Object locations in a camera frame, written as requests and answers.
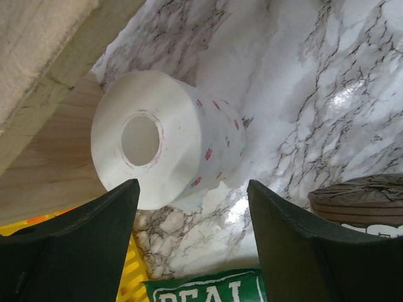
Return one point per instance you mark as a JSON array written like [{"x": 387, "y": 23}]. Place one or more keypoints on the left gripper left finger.
[{"x": 77, "y": 256}]

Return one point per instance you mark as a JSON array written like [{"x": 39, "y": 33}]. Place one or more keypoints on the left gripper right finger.
[{"x": 306, "y": 258}]

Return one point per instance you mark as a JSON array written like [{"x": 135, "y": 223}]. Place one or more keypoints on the green roll brown end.
[{"x": 370, "y": 204}]

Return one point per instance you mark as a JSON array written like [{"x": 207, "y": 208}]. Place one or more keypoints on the floral paper towel roll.
[{"x": 178, "y": 142}]

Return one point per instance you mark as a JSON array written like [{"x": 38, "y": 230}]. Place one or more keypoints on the wooden two-tier shelf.
[{"x": 48, "y": 99}]

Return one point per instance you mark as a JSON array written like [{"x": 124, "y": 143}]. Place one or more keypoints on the green chip bag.
[{"x": 241, "y": 285}]

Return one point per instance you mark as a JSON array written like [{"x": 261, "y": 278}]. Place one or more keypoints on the yellow plastic shopping basket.
[{"x": 134, "y": 272}]

